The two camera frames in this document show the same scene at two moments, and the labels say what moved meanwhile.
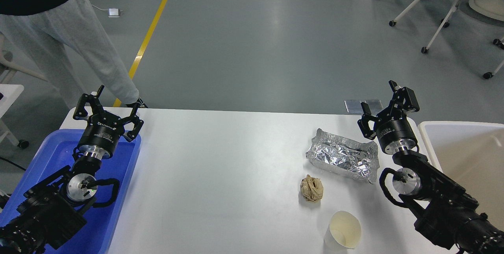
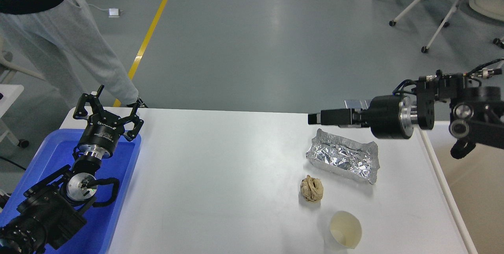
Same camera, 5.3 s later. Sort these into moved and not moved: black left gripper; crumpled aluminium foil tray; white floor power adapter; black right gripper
Moved: black right gripper
Not moved: black left gripper; white floor power adapter; crumpled aluminium foil tray
